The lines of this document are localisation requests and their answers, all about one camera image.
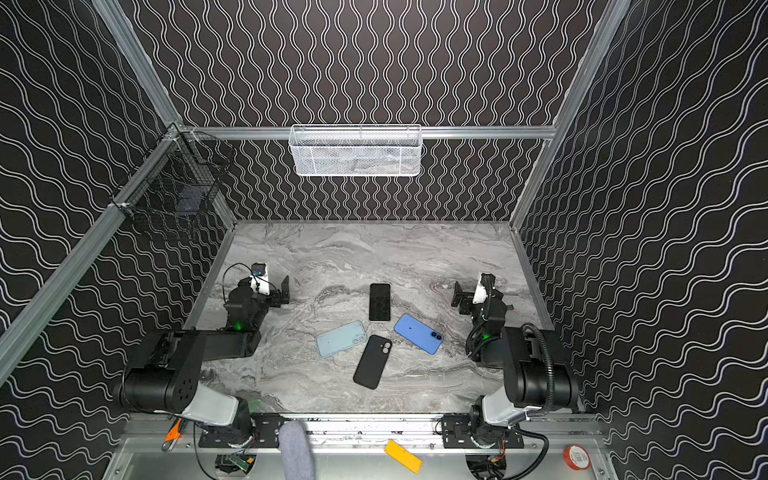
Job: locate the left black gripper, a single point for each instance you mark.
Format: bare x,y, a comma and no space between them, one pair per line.
274,293

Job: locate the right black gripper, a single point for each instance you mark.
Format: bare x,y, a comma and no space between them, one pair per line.
468,298

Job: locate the black smartphone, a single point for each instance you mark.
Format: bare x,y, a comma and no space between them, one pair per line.
380,302

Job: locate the black phone case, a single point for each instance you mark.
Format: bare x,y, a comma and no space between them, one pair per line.
371,365

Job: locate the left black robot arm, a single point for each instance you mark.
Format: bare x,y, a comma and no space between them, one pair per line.
163,376

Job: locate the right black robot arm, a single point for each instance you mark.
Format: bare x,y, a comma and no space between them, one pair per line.
536,374

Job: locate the blue phone case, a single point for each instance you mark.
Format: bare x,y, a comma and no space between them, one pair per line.
419,334

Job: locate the light green phone case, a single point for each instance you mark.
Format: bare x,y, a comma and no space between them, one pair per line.
341,339

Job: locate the yellow block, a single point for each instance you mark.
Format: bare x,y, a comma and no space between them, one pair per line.
401,455

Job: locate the grey cloth roll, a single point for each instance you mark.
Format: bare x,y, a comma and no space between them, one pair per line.
297,458

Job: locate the red tape roll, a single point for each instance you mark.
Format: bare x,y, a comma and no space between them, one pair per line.
577,458

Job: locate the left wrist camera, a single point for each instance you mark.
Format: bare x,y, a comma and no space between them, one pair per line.
260,277

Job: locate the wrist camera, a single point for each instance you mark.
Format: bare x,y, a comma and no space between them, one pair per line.
260,277
484,288

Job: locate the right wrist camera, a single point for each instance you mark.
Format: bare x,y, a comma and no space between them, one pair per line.
484,288

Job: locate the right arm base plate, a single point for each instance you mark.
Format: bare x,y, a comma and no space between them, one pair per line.
462,431

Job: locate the white wire basket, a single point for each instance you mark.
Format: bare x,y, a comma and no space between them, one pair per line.
356,150

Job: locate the black wire basket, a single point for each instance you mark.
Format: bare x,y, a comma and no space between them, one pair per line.
181,198

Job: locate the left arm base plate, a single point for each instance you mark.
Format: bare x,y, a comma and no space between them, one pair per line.
260,431

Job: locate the orange handled wrench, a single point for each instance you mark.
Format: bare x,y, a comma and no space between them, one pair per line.
173,435

